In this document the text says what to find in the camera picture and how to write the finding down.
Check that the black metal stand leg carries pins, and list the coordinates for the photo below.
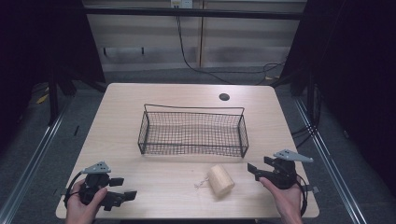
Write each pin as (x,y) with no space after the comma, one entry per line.
(53,99)

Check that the white wall socket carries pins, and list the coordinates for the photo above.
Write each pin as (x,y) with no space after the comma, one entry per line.
(182,3)

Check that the black curtain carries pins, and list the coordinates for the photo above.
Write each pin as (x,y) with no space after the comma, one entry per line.
(358,62)
(37,46)

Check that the yellow floor tape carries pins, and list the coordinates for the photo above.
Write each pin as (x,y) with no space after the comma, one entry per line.
(42,98)

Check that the person's left hand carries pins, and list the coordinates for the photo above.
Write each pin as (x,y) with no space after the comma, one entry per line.
(79,213)

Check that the beige twine spool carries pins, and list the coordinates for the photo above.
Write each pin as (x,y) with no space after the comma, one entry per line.
(221,182)

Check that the black round table grommet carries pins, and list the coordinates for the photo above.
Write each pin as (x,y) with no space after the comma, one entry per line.
(224,96)

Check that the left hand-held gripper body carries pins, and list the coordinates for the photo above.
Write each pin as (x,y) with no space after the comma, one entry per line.
(97,180)

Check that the person's right hand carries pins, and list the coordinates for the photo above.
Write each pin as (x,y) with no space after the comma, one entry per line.
(289,203)

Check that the metal floor rail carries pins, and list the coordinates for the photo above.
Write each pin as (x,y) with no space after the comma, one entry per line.
(34,158)
(330,161)

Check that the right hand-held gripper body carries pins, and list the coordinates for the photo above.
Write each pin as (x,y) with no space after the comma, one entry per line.
(285,174)

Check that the black horizontal frame bar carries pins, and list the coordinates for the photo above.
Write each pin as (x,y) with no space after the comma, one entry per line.
(186,13)

